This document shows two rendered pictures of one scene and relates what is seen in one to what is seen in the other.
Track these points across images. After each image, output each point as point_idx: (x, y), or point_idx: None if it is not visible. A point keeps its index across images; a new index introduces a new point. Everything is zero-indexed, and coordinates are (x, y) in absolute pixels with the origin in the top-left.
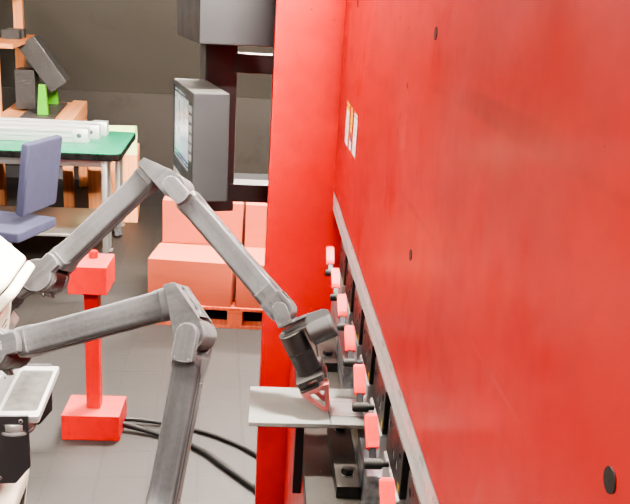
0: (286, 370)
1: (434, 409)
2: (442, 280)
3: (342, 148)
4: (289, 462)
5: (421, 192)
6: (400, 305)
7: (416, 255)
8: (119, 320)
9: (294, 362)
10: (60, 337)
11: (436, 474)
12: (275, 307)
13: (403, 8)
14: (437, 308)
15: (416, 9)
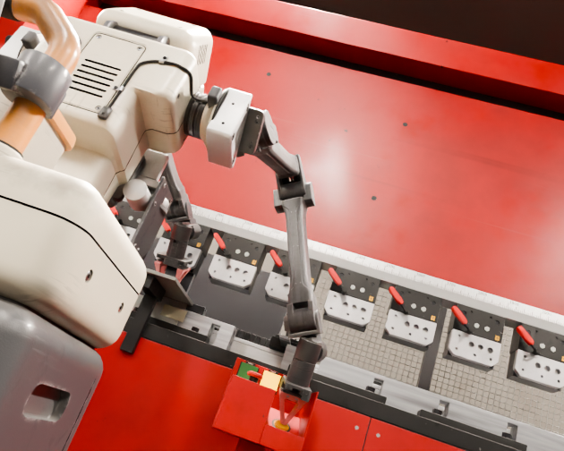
0: None
1: (439, 251)
2: (440, 207)
3: None
4: None
5: (391, 175)
6: (352, 219)
7: (387, 198)
8: (287, 160)
9: (182, 246)
10: (276, 149)
11: (449, 274)
12: (188, 204)
13: (327, 97)
14: (434, 216)
15: (361, 106)
